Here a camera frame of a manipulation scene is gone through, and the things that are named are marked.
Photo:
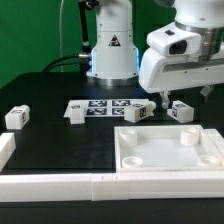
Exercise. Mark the white square table top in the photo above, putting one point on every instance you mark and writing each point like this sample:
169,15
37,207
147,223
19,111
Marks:
166,148

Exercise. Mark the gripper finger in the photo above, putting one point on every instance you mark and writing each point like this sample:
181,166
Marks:
165,99
206,91

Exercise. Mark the white tag base sheet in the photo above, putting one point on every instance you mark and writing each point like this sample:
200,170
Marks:
104,107

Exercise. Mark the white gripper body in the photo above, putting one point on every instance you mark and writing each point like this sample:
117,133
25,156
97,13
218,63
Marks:
181,57

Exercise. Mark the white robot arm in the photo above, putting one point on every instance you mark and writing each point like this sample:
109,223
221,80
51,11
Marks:
114,59

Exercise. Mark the white U-shaped fence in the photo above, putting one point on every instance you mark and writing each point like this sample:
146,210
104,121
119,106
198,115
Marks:
108,186

